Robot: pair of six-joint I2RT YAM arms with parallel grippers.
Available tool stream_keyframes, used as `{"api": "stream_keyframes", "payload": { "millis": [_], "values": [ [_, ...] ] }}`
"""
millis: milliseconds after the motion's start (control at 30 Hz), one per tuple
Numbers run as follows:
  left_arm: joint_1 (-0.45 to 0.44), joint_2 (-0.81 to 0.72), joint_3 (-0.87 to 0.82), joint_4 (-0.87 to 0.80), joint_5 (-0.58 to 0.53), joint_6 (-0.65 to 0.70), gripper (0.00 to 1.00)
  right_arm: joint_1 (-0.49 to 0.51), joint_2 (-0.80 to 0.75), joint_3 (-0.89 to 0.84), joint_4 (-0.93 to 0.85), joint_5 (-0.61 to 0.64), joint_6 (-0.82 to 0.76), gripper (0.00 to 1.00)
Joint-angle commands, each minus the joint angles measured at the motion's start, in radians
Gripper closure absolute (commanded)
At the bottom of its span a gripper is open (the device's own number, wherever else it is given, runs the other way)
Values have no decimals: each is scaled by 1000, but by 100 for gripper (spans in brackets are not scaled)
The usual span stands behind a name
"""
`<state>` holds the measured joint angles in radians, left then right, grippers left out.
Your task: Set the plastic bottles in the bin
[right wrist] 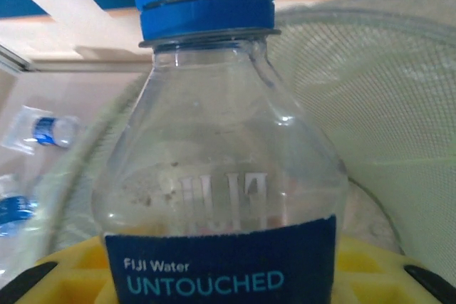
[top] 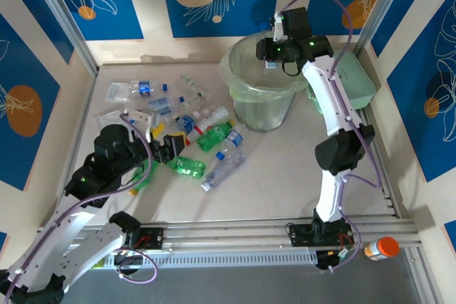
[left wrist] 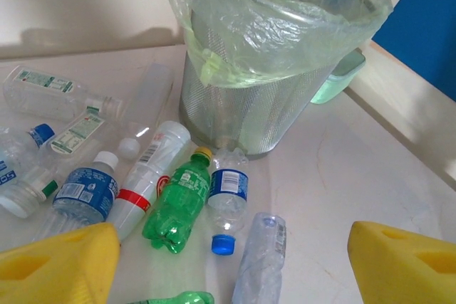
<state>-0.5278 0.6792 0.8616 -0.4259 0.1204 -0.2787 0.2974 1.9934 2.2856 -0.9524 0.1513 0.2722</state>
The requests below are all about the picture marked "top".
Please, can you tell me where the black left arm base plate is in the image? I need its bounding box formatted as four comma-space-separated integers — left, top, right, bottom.
123, 226, 165, 252

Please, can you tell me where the small clear bottle blue cap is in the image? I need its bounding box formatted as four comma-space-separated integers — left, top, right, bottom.
177, 92, 208, 110

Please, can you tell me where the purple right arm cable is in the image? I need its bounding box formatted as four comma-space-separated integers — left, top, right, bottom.
276, 0, 382, 273

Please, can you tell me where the white slotted cable duct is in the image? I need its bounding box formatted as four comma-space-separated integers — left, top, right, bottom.
101, 250, 318, 271

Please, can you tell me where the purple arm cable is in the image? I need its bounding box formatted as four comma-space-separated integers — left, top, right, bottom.
276, 0, 382, 273
3, 113, 158, 300

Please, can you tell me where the clear rectangular plastic box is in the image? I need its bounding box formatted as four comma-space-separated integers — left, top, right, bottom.
93, 110, 124, 130

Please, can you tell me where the thin black right gripper cable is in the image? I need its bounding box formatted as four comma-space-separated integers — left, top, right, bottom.
282, 61, 304, 78

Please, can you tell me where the blue-label bottle white cap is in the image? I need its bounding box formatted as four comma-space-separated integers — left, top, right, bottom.
177, 110, 201, 136

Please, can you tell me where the orange-lid jar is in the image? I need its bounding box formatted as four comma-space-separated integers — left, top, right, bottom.
363, 236, 400, 261

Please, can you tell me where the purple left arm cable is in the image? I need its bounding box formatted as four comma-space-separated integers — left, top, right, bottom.
3, 113, 158, 300

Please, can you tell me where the green soda bottle yellow cap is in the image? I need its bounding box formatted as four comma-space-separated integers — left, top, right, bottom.
197, 120, 236, 152

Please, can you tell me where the clear bottle blue label blue cap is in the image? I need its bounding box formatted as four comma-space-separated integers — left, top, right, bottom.
128, 79, 169, 98

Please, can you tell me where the clear plastic tray box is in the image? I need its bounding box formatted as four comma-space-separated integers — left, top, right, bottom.
105, 82, 135, 103

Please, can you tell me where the aluminium frame post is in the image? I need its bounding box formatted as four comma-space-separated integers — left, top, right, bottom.
354, 0, 414, 56
24, 0, 100, 76

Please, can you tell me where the clear blue-label bottle blue cap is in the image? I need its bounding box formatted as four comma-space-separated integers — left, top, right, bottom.
216, 128, 247, 161

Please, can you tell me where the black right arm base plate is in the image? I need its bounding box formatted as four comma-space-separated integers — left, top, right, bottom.
287, 223, 357, 248

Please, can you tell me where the green lined trash bin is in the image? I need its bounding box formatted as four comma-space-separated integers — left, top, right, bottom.
219, 31, 319, 104

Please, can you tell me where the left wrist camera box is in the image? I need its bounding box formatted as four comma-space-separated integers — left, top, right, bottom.
123, 110, 158, 143

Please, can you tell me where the aluminium rail frame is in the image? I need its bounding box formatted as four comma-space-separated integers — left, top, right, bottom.
76, 215, 423, 253

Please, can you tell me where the green crushed soda bottle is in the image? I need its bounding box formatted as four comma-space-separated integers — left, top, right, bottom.
166, 156, 207, 179

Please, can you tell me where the crushed clear blue-label bottle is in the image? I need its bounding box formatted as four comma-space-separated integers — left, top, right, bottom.
147, 96, 175, 116

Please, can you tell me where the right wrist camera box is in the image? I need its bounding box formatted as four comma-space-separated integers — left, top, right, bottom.
272, 14, 286, 42

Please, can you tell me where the mint green lidded box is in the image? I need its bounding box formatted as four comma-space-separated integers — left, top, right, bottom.
305, 49, 378, 112

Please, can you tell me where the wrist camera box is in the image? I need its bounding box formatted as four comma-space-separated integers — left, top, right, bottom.
272, 14, 286, 42
123, 110, 158, 143

